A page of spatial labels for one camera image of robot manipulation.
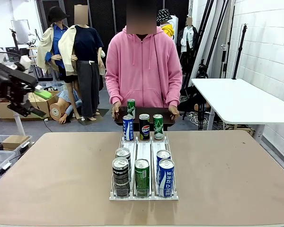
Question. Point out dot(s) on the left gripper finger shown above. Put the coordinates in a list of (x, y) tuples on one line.
[(43, 95), (28, 111)]

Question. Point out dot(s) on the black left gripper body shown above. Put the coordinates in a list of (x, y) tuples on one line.
[(7, 85)]

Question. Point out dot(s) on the green Chilsung cider can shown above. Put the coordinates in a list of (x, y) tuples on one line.
[(131, 107), (142, 179), (158, 128)]

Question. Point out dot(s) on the black Pepsi can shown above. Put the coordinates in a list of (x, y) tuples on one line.
[(123, 152), (144, 128), (120, 179)]

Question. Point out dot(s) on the black serving tray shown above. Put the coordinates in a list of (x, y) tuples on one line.
[(166, 116)]

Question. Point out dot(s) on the person's right forearm pink sleeve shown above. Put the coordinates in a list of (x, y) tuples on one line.
[(113, 92)]

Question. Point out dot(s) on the person's left forearm pink sleeve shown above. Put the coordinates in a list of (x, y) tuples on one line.
[(175, 92)]

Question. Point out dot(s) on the person in pink hoodie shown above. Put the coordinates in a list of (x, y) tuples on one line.
[(144, 71)]

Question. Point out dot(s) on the person's right hand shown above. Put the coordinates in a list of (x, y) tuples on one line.
[(116, 110)]

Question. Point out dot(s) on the person's left hand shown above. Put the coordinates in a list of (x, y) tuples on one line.
[(174, 113)]

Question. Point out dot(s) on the lying mannequin torso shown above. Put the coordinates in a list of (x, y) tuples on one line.
[(56, 111)]

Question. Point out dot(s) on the large cardboard box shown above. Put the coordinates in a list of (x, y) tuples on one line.
[(1, 112)]

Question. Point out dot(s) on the small cardboard box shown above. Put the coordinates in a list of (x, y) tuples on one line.
[(15, 142)]

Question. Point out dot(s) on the clear latched storage bin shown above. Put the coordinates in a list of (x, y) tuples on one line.
[(20, 151), (0, 163)]

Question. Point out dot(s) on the black tripod stand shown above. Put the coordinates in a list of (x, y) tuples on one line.
[(15, 40)]

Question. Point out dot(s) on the whiteboard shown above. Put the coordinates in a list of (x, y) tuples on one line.
[(21, 32)]

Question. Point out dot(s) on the mannequin blue shirt beige coat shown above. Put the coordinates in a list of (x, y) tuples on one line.
[(55, 37)]

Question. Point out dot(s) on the black mannequin base mat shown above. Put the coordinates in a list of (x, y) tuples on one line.
[(103, 112)]

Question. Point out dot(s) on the mannequin navy shirt cream jacket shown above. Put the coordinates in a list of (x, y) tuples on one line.
[(87, 42)]

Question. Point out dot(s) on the black brim hat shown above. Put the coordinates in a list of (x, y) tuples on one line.
[(56, 14)]

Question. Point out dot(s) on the blue Pocari Sweat can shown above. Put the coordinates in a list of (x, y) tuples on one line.
[(163, 154), (128, 128), (166, 179)]

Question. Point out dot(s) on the clear white can dispenser rack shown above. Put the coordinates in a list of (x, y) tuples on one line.
[(130, 144)]

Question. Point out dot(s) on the mannequin yellow hoodie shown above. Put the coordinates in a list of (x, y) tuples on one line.
[(168, 29)]

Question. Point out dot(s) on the black white patterned bucket hat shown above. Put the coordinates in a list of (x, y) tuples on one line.
[(164, 15)]

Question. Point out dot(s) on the figure in white jacket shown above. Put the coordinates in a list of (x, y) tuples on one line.
[(189, 40)]

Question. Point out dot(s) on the black folded tripod poles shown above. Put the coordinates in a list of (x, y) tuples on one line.
[(224, 63)]

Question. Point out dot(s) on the black light stand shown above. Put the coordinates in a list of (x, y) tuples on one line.
[(239, 52)]

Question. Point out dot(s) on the cardboard box under table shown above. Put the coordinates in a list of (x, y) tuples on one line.
[(243, 130)]

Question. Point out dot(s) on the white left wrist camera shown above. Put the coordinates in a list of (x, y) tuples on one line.
[(26, 61)]

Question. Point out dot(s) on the black video camera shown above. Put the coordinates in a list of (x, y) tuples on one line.
[(202, 71)]

